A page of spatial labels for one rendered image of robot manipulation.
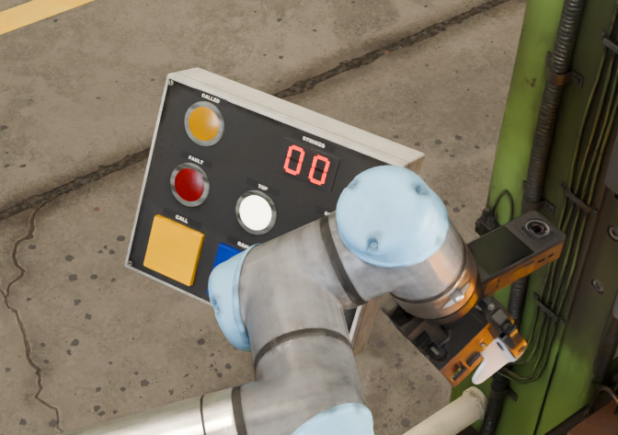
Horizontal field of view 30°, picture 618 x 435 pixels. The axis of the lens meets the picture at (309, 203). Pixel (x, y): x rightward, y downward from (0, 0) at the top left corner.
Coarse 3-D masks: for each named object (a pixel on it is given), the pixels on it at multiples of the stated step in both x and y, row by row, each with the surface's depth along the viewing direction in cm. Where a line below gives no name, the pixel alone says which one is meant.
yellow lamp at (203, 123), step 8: (192, 112) 147; (200, 112) 147; (208, 112) 146; (192, 120) 148; (200, 120) 147; (208, 120) 147; (216, 120) 146; (192, 128) 148; (200, 128) 147; (208, 128) 147; (216, 128) 146; (200, 136) 148; (208, 136) 147
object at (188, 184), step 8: (184, 168) 150; (176, 176) 151; (184, 176) 150; (192, 176) 149; (200, 176) 149; (176, 184) 151; (184, 184) 150; (192, 184) 150; (200, 184) 149; (184, 192) 150; (192, 192) 150; (200, 192) 149; (192, 200) 150
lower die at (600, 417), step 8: (600, 408) 140; (608, 408) 140; (592, 416) 140; (600, 416) 140; (608, 416) 140; (616, 416) 140; (584, 424) 139; (592, 424) 139; (600, 424) 139; (608, 424) 139; (616, 424) 139; (568, 432) 138; (576, 432) 138; (584, 432) 138; (592, 432) 138; (600, 432) 138; (608, 432) 138; (616, 432) 138
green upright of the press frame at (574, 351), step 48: (528, 0) 132; (528, 48) 135; (576, 48) 129; (528, 96) 139; (576, 96) 132; (528, 144) 144; (576, 240) 144; (528, 288) 158; (576, 288) 149; (528, 336) 163; (576, 336) 154; (480, 384) 181; (528, 384) 169; (576, 384) 159; (528, 432) 175
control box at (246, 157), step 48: (192, 96) 147; (240, 96) 147; (192, 144) 149; (240, 144) 146; (288, 144) 143; (336, 144) 140; (384, 144) 143; (144, 192) 153; (240, 192) 147; (288, 192) 145; (336, 192) 142; (144, 240) 155; (240, 240) 149; (192, 288) 153
